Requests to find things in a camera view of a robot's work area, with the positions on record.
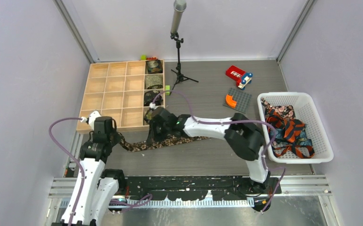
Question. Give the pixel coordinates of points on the blue patterned tie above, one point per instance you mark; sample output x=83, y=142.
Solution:
x=300, y=139

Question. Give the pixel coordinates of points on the dark gold rolled tie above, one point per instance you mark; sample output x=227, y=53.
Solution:
x=154, y=66

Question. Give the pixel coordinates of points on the pink floral dark tie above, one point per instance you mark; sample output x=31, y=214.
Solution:
x=286, y=112

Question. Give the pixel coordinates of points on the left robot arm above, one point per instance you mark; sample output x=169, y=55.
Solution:
x=95, y=185

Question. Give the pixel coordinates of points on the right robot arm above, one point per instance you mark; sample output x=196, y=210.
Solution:
x=242, y=135

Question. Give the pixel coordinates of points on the brown floral black tie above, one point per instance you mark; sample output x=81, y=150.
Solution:
x=171, y=140

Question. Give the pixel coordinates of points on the orange navy striped tie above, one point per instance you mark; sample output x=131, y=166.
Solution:
x=291, y=128

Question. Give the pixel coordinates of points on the olive patterned rolled tie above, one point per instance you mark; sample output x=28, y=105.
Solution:
x=153, y=81

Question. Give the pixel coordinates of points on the navy yellow floral rolled tie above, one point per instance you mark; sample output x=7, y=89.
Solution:
x=148, y=116

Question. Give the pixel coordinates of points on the red toy truck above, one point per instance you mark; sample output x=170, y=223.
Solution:
x=241, y=77

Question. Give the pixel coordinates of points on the orange curved block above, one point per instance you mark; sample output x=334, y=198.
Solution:
x=230, y=102

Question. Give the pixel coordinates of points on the grey building baseplate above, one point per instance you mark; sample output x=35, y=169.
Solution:
x=243, y=99

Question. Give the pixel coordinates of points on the white plastic basket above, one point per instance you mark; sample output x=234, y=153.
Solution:
x=305, y=111

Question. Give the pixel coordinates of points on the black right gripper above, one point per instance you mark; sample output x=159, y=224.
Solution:
x=153, y=133

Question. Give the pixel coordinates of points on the black microphone tripod stand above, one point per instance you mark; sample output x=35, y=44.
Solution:
x=180, y=77

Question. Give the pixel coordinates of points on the grey microphone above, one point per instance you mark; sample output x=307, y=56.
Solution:
x=179, y=7

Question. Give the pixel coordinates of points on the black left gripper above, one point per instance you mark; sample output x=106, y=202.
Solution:
x=117, y=136

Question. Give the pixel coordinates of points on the black beige floral rolled tie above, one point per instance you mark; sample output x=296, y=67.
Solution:
x=149, y=97

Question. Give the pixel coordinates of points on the wooden compartment tray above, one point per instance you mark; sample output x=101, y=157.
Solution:
x=116, y=89

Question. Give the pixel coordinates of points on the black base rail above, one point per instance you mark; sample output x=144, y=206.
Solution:
x=192, y=188

